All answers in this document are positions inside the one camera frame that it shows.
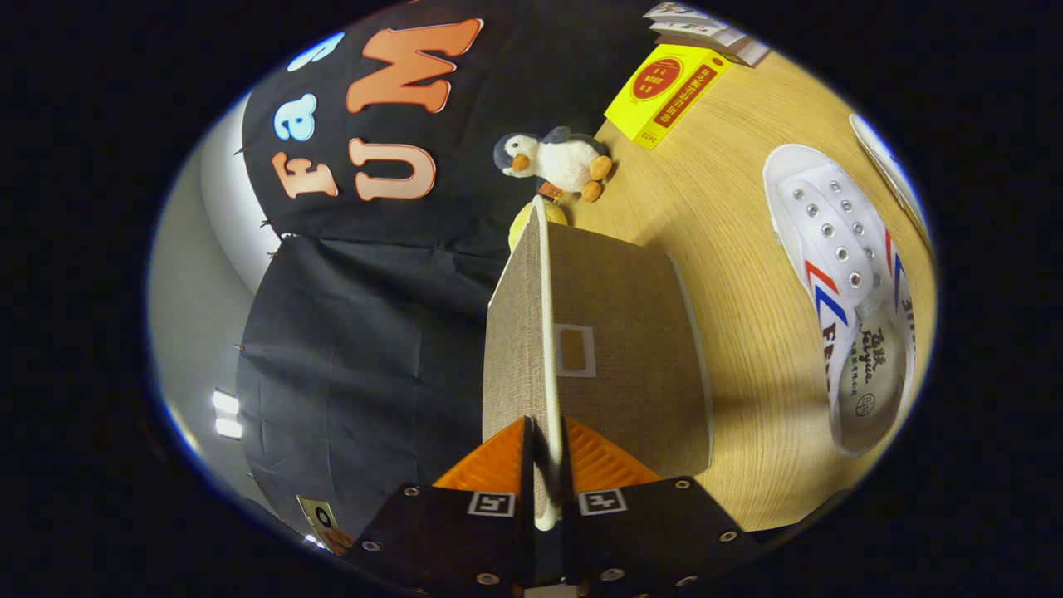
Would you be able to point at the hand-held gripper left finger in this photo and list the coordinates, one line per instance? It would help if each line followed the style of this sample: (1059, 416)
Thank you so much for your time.
(440, 531)

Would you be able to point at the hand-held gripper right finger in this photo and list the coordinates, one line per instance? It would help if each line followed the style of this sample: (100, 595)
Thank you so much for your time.
(648, 531)

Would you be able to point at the brown fabric storage box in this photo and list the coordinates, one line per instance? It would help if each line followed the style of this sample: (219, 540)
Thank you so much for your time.
(631, 332)

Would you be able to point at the white canvas shoe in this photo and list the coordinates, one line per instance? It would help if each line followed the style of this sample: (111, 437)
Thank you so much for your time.
(880, 154)
(822, 216)

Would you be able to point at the beige printed sign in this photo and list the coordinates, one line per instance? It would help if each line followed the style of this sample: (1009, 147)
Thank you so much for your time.
(324, 523)

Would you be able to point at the black backdrop cloth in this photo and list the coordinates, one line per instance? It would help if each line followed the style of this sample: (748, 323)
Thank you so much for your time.
(374, 332)

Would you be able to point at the white ceiling light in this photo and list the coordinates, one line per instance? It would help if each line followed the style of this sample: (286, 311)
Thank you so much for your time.
(226, 415)

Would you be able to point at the yellow round plush toy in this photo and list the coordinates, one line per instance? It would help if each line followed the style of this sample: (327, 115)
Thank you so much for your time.
(519, 232)

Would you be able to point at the penguin plush toy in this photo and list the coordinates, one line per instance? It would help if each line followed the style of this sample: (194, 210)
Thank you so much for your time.
(565, 162)

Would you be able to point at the yellow book red label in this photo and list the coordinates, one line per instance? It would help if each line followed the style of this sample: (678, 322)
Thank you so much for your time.
(664, 91)

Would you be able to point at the white book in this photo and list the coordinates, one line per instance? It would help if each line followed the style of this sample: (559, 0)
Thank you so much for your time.
(689, 29)

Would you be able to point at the white book flower cover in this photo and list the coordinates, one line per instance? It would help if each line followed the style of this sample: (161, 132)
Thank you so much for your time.
(673, 10)

